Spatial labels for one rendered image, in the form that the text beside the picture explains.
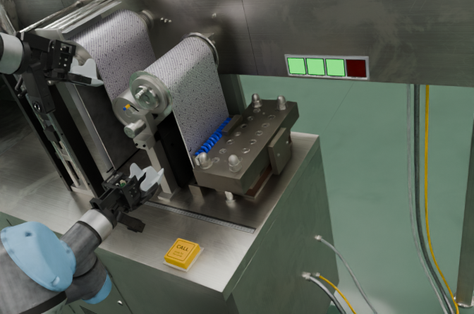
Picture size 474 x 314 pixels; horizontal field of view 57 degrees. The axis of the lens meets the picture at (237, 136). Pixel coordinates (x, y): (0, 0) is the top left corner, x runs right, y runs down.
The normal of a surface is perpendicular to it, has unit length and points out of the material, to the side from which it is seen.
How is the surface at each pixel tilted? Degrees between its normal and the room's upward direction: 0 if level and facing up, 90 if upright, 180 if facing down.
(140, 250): 0
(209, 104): 90
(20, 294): 56
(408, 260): 0
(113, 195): 90
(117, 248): 0
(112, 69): 92
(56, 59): 90
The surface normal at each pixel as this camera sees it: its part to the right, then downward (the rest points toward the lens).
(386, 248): -0.22, -0.81
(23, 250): 0.02, -0.43
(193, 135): 0.85, 0.12
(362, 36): -0.48, 0.58
